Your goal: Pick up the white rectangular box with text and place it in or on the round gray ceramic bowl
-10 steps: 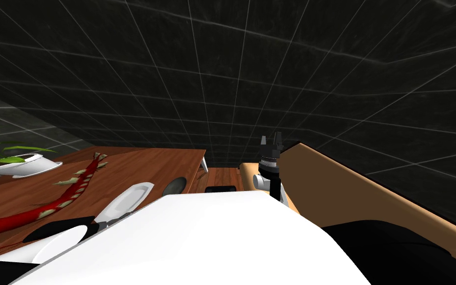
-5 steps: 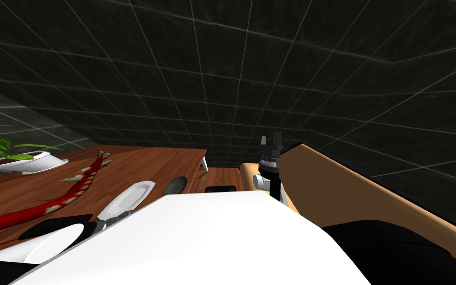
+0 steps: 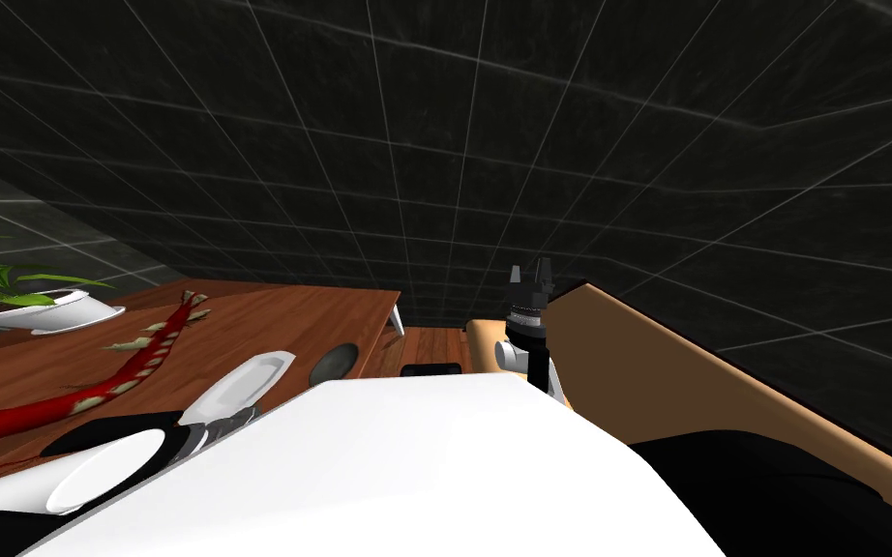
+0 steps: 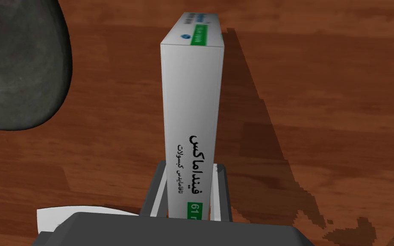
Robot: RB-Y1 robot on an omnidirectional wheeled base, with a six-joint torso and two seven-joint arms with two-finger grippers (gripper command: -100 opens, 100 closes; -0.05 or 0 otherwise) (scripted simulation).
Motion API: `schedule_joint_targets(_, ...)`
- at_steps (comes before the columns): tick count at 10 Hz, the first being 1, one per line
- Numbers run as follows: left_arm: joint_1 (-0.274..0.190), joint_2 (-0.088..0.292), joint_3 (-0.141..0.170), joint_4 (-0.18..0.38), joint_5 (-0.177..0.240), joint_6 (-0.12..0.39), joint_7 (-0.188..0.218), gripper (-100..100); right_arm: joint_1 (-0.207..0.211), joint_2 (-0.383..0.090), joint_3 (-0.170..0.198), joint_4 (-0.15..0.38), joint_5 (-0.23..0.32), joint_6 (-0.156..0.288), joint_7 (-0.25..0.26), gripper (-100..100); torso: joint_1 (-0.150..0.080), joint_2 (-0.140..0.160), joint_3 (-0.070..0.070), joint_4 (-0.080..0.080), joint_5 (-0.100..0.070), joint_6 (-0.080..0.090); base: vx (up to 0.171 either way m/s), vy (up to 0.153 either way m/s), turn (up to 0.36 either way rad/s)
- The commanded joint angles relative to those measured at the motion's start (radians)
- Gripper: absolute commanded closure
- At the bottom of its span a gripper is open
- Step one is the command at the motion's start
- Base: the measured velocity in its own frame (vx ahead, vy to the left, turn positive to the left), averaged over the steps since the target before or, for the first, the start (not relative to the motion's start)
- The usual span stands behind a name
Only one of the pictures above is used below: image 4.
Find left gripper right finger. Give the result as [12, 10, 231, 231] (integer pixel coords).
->
[209, 164, 233, 223]

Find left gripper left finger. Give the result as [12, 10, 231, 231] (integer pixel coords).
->
[139, 160, 168, 218]

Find white box with green stripe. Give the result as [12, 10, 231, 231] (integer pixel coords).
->
[160, 12, 225, 221]

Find white flat object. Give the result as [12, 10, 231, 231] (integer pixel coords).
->
[36, 204, 139, 235]

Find dark grey round object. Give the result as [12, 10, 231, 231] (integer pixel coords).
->
[0, 0, 74, 132]

